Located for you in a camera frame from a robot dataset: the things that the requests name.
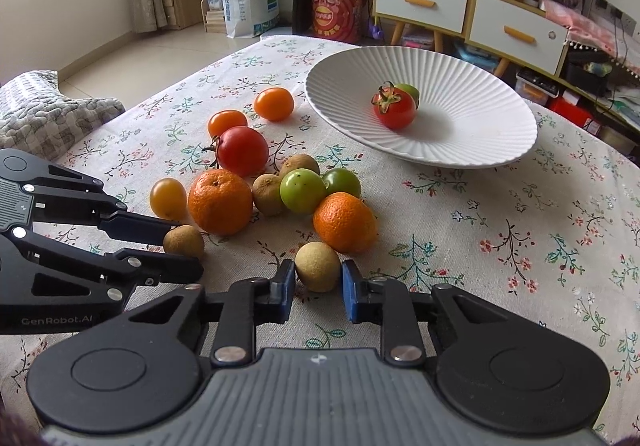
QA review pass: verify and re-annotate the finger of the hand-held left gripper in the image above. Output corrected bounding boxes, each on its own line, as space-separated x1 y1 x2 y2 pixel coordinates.
0 148 182 244
15 227 205 300

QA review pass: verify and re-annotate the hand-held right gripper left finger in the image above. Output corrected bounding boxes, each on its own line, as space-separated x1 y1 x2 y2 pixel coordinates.
122 260 297 368

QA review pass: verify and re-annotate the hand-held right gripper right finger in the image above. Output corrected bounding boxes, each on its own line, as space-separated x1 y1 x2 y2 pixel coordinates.
340 260 508 368

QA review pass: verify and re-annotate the brown longan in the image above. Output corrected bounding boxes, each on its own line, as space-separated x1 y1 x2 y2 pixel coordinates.
278 154 321 179
163 225 206 258

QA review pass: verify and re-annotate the yellow cherry tomato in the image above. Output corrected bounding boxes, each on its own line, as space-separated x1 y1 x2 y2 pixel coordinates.
149 177 188 221

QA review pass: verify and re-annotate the brown kiwi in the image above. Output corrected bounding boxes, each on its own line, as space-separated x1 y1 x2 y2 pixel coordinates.
252 174 288 217
295 242 342 293

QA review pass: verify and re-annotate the small orange mandarin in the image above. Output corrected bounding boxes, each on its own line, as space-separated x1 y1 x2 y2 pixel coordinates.
313 192 377 254

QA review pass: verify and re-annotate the large orange mandarin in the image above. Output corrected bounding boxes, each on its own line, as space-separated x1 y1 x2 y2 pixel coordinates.
187 168 254 236

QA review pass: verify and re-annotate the green lime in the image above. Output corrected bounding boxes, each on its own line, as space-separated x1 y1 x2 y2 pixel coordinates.
279 168 327 215
321 167 362 199

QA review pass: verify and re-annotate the large red tomato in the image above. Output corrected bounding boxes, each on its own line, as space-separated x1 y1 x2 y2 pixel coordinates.
202 126 270 178

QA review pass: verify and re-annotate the orange cherry tomato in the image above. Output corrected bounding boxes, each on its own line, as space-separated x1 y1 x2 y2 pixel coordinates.
207 109 249 138
253 87 295 122

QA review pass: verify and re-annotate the white ribbed plate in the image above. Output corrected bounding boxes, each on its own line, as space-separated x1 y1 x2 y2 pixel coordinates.
305 46 539 170

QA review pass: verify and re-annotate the floral tablecloth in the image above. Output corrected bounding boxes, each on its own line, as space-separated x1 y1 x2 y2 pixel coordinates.
0 33 640 432

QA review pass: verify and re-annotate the grey quilted cushion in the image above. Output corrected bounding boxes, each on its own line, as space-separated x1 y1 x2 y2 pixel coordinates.
0 70 126 152

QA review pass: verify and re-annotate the red tomato with green stem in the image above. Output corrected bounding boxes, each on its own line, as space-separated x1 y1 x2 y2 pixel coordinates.
371 81 418 131

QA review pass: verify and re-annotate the green plum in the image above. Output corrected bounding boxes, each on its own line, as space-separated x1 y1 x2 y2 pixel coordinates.
395 83 420 108

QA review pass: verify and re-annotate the white paper bag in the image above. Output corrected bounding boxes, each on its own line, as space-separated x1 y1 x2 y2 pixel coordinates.
220 0 293 39

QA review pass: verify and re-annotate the clear storage box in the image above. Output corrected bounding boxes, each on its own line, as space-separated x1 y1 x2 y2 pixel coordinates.
400 26 436 51

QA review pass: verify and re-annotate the blue storage box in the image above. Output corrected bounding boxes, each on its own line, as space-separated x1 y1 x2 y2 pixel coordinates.
455 43 503 74

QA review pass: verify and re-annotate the black upright panel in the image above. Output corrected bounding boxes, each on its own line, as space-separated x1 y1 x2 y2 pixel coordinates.
291 0 314 37

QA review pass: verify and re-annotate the red bucket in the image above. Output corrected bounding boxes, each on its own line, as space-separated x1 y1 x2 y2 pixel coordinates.
308 0 371 45

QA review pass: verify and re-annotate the low wooden cabinet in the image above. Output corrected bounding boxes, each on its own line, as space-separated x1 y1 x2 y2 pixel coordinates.
465 0 573 87

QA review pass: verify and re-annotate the black storage box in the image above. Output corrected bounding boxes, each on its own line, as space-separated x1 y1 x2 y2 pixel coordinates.
565 51 613 97

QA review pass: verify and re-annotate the pink cloth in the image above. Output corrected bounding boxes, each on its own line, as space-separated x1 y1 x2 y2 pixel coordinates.
542 0 640 57

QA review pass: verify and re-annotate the white drawer with orange handle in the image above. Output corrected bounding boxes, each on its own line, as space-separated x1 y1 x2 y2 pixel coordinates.
375 0 470 34
469 0 571 77

